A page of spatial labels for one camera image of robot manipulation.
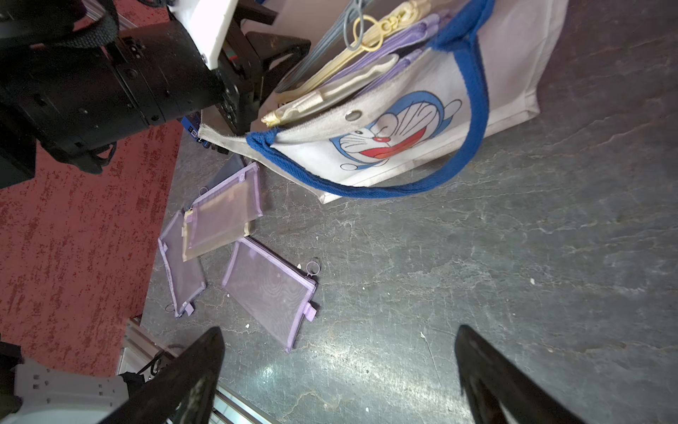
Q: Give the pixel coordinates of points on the white canvas Doraemon tote bag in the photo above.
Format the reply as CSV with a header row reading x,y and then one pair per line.
x,y
468,70

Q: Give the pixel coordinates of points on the yellow trim mesh pouch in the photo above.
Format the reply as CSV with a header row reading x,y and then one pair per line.
x,y
363,29

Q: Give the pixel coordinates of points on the blue stapler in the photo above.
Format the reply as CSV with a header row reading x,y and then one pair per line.
x,y
192,123

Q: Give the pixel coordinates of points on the purple trim mesh pouch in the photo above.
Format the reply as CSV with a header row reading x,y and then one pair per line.
x,y
222,215

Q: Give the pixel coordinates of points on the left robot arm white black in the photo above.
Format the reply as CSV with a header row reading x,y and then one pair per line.
x,y
76,91

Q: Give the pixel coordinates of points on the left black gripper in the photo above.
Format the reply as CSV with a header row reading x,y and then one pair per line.
x,y
252,65

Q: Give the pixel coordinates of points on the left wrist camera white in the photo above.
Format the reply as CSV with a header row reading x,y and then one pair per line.
x,y
207,22

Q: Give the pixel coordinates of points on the aluminium front rail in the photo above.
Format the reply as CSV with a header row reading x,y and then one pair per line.
x,y
228,406

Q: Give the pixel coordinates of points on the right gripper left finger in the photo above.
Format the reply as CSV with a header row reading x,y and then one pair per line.
x,y
183,392

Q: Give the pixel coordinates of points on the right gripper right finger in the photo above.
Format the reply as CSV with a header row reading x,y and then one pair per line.
x,y
494,386

